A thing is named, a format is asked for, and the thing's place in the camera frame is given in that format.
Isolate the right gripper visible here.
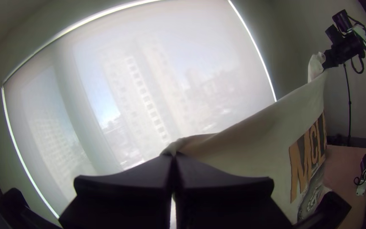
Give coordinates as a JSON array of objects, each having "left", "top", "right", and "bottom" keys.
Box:
[{"left": 321, "top": 39, "right": 363, "bottom": 70}]

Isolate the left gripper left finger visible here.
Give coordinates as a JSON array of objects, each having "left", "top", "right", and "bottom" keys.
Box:
[{"left": 58, "top": 154, "right": 174, "bottom": 229}]

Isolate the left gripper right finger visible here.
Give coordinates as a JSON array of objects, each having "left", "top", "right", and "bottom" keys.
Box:
[{"left": 173, "top": 152, "right": 294, "bottom": 229}]

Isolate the white t-shirt with orange print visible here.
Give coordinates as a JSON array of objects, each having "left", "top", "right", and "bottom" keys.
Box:
[{"left": 160, "top": 51, "right": 332, "bottom": 224}]

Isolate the black tripod stand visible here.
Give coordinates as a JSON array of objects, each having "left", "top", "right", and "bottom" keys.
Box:
[{"left": 343, "top": 63, "right": 352, "bottom": 146}]

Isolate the black cable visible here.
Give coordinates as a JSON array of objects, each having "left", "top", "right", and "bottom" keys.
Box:
[{"left": 349, "top": 52, "right": 366, "bottom": 75}]

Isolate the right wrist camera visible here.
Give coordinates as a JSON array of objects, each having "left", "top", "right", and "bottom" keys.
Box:
[{"left": 325, "top": 24, "right": 342, "bottom": 42}]

